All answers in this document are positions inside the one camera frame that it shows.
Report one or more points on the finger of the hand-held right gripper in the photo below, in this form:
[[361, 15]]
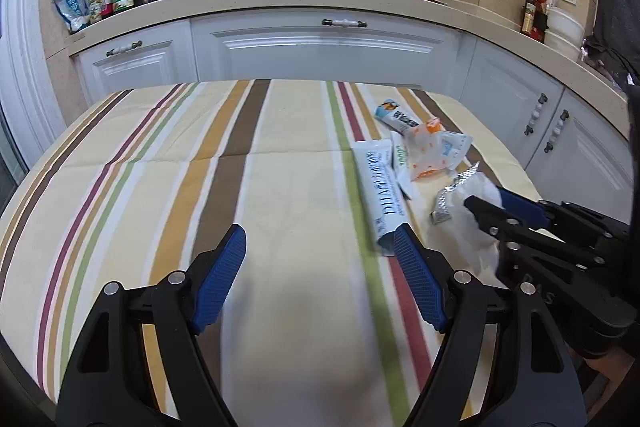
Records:
[[525, 209], [500, 227]]

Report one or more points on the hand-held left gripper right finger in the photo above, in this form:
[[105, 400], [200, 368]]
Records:
[[420, 279]]

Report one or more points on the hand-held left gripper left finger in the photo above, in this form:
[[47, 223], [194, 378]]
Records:
[[220, 279]]

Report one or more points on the translucent white plastic bag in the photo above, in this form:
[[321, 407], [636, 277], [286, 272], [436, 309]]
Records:
[[475, 252]]

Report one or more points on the striped tablecloth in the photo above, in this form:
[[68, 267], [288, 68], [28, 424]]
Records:
[[280, 217]]

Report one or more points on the blue white wrapper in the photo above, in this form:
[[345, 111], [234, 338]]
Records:
[[452, 147]]

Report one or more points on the large white toothpaste tube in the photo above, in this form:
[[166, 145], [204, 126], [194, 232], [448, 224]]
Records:
[[377, 192]]

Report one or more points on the orange white wrapper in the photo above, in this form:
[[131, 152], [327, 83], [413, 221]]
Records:
[[422, 152]]

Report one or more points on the white packet with green print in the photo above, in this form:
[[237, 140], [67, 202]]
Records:
[[399, 157]]

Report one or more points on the small blue white packet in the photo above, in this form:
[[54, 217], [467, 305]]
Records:
[[395, 117]]

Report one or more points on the white lidded bowl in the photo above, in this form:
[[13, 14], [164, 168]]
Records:
[[567, 24], [562, 47]]

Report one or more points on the red box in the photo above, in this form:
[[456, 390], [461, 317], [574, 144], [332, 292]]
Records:
[[540, 22]]

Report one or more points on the dark olive oil bottle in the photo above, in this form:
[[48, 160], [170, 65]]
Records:
[[528, 14]]

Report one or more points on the white kitchen cabinet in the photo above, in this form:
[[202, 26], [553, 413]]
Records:
[[300, 52]]

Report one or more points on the blue white bag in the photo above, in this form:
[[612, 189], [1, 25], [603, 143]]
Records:
[[72, 4]]

